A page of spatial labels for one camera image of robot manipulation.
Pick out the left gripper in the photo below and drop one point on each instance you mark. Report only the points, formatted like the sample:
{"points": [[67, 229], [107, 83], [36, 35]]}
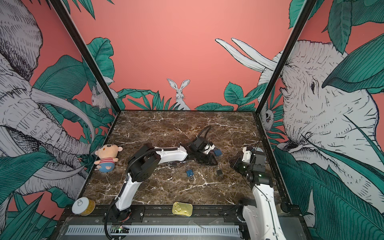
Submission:
{"points": [[210, 161]]}

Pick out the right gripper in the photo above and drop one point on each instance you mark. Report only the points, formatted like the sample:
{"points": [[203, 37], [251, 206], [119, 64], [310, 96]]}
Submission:
{"points": [[237, 166]]}

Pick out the black padlock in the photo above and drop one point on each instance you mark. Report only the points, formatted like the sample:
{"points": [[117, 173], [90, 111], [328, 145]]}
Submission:
{"points": [[219, 172]]}

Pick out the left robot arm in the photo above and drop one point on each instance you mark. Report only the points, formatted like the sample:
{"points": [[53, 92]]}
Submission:
{"points": [[144, 162]]}

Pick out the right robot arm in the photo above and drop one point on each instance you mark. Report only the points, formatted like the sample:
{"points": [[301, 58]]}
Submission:
{"points": [[262, 219]]}

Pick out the gold tin can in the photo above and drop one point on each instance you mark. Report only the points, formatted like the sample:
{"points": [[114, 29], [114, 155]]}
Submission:
{"points": [[182, 209]]}

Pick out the plush doll toy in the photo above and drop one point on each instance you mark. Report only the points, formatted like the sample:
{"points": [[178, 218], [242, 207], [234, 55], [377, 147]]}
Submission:
{"points": [[107, 157]]}

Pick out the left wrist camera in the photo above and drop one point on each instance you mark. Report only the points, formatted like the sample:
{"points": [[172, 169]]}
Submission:
{"points": [[208, 148]]}

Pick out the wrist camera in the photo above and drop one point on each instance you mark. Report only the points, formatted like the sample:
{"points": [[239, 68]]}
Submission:
{"points": [[247, 154], [208, 148]]}

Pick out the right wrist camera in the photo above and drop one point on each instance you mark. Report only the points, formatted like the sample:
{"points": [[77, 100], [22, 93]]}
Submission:
{"points": [[247, 154]]}

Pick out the white perforated rail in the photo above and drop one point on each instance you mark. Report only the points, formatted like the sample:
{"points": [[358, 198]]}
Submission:
{"points": [[142, 230]]}

